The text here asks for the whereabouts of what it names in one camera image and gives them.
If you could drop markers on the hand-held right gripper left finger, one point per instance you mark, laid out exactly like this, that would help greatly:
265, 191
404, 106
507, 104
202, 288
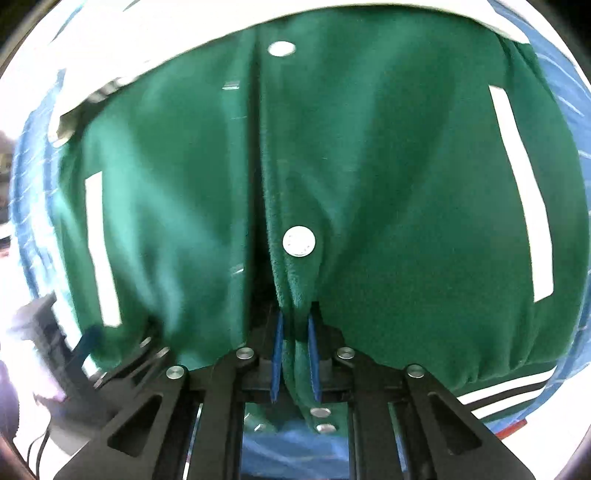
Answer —
276, 364

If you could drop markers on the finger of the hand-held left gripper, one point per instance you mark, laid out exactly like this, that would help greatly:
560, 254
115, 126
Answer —
138, 360

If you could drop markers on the green jacket with white sleeves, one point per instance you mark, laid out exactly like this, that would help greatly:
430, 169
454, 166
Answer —
392, 194

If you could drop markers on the blue striped bed sheet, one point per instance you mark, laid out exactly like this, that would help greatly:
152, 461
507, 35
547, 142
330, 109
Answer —
295, 445

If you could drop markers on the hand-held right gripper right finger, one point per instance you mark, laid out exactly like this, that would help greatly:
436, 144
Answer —
315, 364

